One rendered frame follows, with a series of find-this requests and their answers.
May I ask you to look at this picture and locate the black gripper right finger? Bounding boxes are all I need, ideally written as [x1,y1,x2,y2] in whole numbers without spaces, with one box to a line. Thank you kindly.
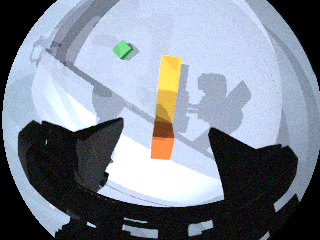
[208,128,281,199]

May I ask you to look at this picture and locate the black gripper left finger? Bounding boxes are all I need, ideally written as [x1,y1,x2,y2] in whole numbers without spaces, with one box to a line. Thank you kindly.
[41,116,124,192]

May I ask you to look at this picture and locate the green cube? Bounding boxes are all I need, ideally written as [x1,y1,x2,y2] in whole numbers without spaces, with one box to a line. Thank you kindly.
[112,40,135,60]

